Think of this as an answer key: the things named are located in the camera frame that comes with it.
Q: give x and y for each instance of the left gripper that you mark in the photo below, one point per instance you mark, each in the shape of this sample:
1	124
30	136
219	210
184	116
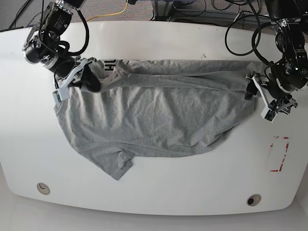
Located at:
272	96

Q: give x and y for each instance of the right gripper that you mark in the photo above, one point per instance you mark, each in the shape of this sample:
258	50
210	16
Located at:
79	76

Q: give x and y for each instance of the grey t-shirt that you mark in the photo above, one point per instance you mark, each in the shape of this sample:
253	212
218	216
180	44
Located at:
163	108

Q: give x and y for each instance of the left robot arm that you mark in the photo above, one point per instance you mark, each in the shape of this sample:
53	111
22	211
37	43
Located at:
290	73

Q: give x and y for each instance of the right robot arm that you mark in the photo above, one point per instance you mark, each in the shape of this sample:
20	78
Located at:
44	45

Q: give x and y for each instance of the red tape rectangle marking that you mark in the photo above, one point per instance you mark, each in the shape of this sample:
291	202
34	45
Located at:
277	153

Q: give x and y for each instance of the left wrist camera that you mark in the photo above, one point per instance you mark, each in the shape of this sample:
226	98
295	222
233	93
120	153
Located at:
269	115

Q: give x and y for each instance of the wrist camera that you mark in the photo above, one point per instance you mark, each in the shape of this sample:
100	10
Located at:
269	115
61	94

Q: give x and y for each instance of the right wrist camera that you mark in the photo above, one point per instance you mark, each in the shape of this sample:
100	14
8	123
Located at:
61	94

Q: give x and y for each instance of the right table cable grommet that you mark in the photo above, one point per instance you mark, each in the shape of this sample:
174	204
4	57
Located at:
253	200

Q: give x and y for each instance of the table cable grommet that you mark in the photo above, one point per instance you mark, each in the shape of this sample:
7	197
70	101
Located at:
253	200
43	188

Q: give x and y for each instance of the left table cable grommet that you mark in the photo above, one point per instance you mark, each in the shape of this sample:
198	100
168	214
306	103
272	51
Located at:
43	188

